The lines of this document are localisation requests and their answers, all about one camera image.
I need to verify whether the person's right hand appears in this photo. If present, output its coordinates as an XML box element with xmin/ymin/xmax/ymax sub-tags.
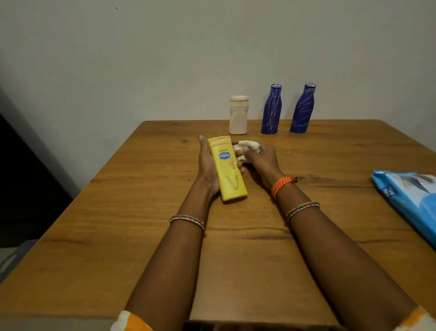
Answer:
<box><xmin>231</xmin><ymin>140</ymin><xmax>285</xmax><ymax>188</ymax></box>

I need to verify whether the white bottle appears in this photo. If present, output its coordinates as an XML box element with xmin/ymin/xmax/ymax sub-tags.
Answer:
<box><xmin>228</xmin><ymin>95</ymin><xmax>250</xmax><ymax>135</ymax></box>

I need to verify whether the yellow bottle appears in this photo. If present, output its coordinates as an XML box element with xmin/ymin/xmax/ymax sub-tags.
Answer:
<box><xmin>207</xmin><ymin>135</ymin><xmax>248</xmax><ymax>202</ymax></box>

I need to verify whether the blue wet wipes pack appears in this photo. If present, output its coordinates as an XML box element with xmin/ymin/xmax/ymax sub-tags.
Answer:
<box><xmin>371</xmin><ymin>170</ymin><xmax>436</xmax><ymax>248</ymax></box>

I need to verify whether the grey bin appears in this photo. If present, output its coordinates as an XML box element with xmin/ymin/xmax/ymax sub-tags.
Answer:
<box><xmin>0</xmin><ymin>238</ymin><xmax>39</xmax><ymax>284</ymax></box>

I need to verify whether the orange thread wristband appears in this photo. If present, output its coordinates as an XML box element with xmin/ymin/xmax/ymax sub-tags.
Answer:
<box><xmin>271</xmin><ymin>176</ymin><xmax>298</xmax><ymax>200</ymax></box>

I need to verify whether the person's left hand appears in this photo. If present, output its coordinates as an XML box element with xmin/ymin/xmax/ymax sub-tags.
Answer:
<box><xmin>197</xmin><ymin>135</ymin><xmax>246</xmax><ymax>199</ymax></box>

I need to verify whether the person's left forearm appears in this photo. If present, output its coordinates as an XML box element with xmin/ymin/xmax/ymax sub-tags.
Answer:
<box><xmin>124</xmin><ymin>184</ymin><xmax>218</xmax><ymax>331</ymax></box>

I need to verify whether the white wet wipe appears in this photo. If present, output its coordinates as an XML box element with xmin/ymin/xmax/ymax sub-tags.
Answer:
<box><xmin>233</xmin><ymin>140</ymin><xmax>262</xmax><ymax>163</ymax></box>

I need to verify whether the blue scribbled bottle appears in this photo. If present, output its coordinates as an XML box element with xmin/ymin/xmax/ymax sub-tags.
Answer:
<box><xmin>261</xmin><ymin>84</ymin><xmax>282</xmax><ymax>135</ymax></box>
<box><xmin>290</xmin><ymin>82</ymin><xmax>317</xmax><ymax>134</ymax></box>

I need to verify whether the person's right forearm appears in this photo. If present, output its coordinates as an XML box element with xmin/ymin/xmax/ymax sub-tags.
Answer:
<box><xmin>272</xmin><ymin>181</ymin><xmax>426</xmax><ymax>331</ymax></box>

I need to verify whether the thin beaded bangle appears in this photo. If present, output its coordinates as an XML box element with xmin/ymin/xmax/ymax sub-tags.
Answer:
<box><xmin>168</xmin><ymin>214</ymin><xmax>206</xmax><ymax>234</ymax></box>
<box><xmin>285</xmin><ymin>201</ymin><xmax>321</xmax><ymax>223</ymax></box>

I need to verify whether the wooden table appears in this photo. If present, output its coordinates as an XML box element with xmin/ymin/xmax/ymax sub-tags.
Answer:
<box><xmin>0</xmin><ymin>119</ymin><xmax>436</xmax><ymax>328</ymax></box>

